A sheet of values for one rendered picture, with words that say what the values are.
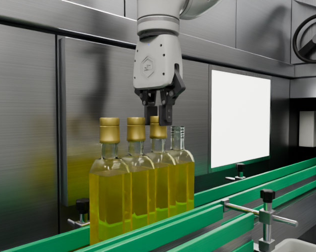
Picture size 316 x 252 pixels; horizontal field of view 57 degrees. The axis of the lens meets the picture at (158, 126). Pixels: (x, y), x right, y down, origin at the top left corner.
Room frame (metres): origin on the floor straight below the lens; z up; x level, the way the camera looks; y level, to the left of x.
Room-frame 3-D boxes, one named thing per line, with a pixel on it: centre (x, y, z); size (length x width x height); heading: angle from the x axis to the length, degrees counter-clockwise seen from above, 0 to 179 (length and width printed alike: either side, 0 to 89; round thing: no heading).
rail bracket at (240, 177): (0.93, -0.25, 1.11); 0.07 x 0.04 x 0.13; 44
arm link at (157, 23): (0.59, 0.00, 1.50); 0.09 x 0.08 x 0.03; 44
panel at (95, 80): (0.90, -0.13, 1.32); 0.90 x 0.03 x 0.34; 134
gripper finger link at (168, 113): (0.56, -0.02, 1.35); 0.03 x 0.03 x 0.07; 44
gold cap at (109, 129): (0.51, 0.08, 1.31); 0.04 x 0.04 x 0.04
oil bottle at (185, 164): (0.63, -0.04, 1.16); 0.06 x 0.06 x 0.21; 45
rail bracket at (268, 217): (0.61, -0.21, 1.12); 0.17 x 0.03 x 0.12; 44
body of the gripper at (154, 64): (0.58, 0.00, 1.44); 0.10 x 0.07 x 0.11; 44
